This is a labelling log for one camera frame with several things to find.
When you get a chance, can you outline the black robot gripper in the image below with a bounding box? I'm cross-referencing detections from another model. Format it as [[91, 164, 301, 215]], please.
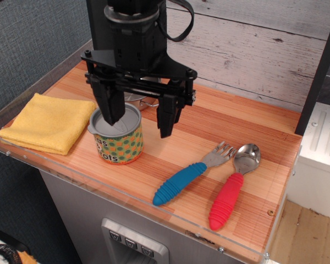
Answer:
[[81, 19, 197, 139]]

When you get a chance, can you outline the green orange dotted can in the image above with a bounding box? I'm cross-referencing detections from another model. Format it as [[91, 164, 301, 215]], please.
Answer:
[[87, 103, 144, 165]]

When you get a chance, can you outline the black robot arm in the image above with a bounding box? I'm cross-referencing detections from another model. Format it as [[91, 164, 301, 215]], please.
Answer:
[[81, 1, 197, 138]]

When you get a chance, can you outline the small steel pot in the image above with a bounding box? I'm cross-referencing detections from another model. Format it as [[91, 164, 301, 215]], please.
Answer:
[[124, 92, 158, 111]]

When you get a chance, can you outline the clear acrylic counter guard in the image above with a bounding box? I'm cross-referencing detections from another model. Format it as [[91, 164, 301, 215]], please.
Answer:
[[0, 50, 301, 263]]

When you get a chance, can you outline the yellow folded cloth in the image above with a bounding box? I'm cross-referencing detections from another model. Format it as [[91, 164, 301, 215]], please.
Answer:
[[0, 93, 96, 156]]

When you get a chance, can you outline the grey toy fridge cabinet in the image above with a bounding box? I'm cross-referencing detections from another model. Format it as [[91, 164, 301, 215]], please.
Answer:
[[40, 171, 239, 263]]

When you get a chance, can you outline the silver dispenser button panel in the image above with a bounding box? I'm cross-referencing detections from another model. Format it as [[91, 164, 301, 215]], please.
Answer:
[[101, 218, 170, 264]]

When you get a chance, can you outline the white toy kitchen unit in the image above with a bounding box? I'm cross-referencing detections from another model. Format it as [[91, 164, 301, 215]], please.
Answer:
[[287, 102, 330, 217]]

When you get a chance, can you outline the black and orange object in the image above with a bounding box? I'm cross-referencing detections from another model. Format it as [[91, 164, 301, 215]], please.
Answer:
[[0, 230, 39, 264]]

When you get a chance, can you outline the black left frame post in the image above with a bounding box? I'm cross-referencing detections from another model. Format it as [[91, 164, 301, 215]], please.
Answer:
[[86, 0, 113, 50]]

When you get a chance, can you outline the black frame post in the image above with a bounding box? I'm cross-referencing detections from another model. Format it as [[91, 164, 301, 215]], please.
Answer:
[[86, 0, 113, 50], [295, 32, 330, 136]]

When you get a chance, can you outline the blue handled fork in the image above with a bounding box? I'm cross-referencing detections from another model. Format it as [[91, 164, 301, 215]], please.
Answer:
[[152, 141, 237, 206]]

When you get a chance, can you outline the black cable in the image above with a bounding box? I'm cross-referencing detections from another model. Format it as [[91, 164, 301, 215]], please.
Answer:
[[156, 0, 195, 43]]

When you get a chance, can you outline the red handled spoon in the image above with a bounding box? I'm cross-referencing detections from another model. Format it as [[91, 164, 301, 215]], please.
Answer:
[[208, 144, 261, 230]]

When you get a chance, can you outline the black right frame post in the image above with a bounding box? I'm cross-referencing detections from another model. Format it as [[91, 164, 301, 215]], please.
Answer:
[[295, 32, 330, 136]]

